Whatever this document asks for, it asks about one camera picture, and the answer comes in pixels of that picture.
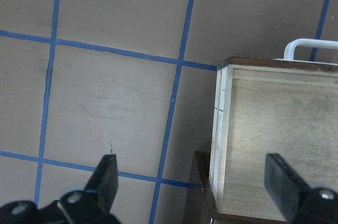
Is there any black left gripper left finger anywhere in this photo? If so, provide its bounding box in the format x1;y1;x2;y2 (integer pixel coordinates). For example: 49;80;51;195
57;154;118;223

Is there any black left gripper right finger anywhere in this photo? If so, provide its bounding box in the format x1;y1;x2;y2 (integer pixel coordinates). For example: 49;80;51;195
264;153;337;223

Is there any light wooden drawer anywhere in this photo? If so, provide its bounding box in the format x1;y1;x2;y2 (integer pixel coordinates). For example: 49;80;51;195
209;57;337;220

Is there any dark brown wooden cabinet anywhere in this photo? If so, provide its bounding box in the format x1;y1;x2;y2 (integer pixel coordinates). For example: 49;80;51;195
183;151;284;224

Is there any white drawer handle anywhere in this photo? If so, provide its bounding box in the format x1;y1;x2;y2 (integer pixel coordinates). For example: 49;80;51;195
275;38;337;64

